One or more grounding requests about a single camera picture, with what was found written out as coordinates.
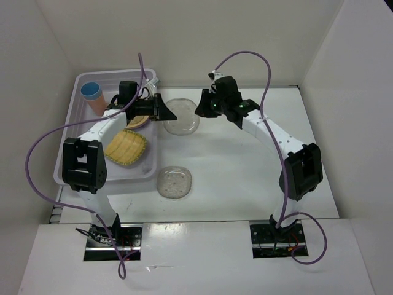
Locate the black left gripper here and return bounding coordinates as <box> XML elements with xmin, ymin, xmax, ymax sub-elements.
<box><xmin>131</xmin><ymin>93</ymin><xmax>177</xmax><ymax>121</ymax></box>

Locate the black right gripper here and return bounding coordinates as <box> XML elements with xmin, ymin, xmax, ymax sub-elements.
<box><xmin>194</xmin><ymin>88</ymin><xmax>227</xmax><ymax>118</ymax></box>

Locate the clear glass dish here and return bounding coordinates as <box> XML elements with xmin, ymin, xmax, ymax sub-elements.
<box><xmin>163</xmin><ymin>98</ymin><xmax>200</xmax><ymax>136</ymax></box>
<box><xmin>156</xmin><ymin>166</ymin><xmax>192</xmax><ymax>199</ymax></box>

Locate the yellow plastic plate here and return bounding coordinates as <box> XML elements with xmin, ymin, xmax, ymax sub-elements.
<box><xmin>125</xmin><ymin>116</ymin><xmax>149</xmax><ymax>130</ymax></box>

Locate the woven bamboo tray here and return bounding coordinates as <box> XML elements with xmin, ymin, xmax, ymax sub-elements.
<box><xmin>104</xmin><ymin>129</ymin><xmax>147</xmax><ymax>166</ymax></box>

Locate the pink plastic cup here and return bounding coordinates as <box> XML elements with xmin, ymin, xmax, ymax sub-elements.
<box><xmin>84</xmin><ymin>92</ymin><xmax>107</xmax><ymax>116</ymax></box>

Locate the blue plastic cup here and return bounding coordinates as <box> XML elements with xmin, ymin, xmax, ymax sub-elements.
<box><xmin>80</xmin><ymin>82</ymin><xmax>102</xmax><ymax>101</ymax></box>

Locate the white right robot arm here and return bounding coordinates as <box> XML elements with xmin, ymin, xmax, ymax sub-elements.
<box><xmin>208</xmin><ymin>71</ymin><xmax>323</xmax><ymax>242</ymax></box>

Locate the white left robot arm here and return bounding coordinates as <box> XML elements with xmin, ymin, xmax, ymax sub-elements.
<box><xmin>62</xmin><ymin>81</ymin><xmax>180</xmax><ymax>246</ymax></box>

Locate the translucent plastic bin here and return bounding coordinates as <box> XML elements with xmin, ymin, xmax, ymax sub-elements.
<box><xmin>53</xmin><ymin>69</ymin><xmax>158</xmax><ymax>185</ymax></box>

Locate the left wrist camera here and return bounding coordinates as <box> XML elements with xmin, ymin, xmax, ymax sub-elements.
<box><xmin>145</xmin><ymin>77</ymin><xmax>160</xmax><ymax>96</ymax></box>

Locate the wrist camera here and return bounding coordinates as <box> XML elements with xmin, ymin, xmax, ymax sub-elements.
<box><xmin>145</xmin><ymin>77</ymin><xmax>160</xmax><ymax>96</ymax></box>
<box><xmin>208</xmin><ymin>70</ymin><xmax>224</xmax><ymax>93</ymax></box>

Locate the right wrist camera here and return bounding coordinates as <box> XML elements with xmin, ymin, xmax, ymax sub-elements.
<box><xmin>208</xmin><ymin>70</ymin><xmax>224</xmax><ymax>93</ymax></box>

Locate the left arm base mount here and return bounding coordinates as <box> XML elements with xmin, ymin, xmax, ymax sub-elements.
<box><xmin>75</xmin><ymin>223</ymin><xmax>144</xmax><ymax>262</ymax></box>

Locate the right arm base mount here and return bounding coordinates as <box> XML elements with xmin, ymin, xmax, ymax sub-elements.
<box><xmin>249</xmin><ymin>221</ymin><xmax>308</xmax><ymax>259</ymax></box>

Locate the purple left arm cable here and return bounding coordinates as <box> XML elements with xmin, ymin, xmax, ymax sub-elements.
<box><xmin>25</xmin><ymin>52</ymin><xmax>147</xmax><ymax>280</ymax></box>

